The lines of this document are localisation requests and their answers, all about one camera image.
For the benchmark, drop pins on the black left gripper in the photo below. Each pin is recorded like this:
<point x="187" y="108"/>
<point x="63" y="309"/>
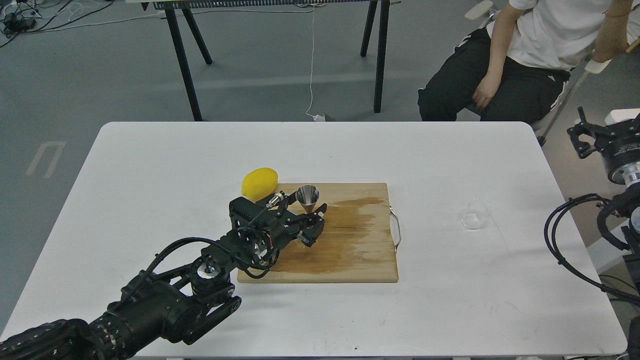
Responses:
<point x="268" y="226"/>

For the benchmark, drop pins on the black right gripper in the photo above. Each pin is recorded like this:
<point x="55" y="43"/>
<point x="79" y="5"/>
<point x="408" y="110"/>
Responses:
<point x="622" y="150"/>

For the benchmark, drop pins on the steel jigger measuring cup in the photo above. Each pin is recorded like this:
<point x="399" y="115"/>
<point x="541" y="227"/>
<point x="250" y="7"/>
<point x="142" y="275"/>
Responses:
<point x="307" y="196"/>

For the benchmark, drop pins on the clear glass cup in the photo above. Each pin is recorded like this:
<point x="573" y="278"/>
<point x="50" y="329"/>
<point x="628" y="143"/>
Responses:
<point x="475" y="215"/>

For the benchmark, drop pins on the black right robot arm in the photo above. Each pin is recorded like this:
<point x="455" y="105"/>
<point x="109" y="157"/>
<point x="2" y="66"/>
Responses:
<point x="617" y="220"/>

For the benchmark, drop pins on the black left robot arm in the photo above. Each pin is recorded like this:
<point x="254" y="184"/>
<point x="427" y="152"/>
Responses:
<point x="187" y="290"/>

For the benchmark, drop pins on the wooden cutting board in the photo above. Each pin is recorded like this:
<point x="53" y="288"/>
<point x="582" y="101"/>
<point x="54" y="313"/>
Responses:
<point x="355" y="246"/>

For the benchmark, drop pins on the yellow lemon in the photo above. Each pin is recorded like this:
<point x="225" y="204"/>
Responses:
<point x="259" y="184"/>

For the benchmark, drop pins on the white chair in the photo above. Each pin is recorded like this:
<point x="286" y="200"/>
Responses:
<point x="559" y="35"/>

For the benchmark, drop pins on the seated person white shirt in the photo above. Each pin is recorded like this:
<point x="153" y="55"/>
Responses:
<point x="516" y="68"/>

